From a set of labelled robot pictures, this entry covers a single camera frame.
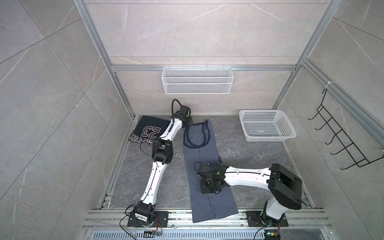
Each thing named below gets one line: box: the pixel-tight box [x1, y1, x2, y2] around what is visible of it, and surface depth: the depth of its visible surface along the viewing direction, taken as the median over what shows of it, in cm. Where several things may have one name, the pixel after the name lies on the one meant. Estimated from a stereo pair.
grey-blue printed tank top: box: [182, 120, 238, 223], surface depth 85 cm
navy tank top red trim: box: [128, 116, 171, 144], surface depth 109 cm
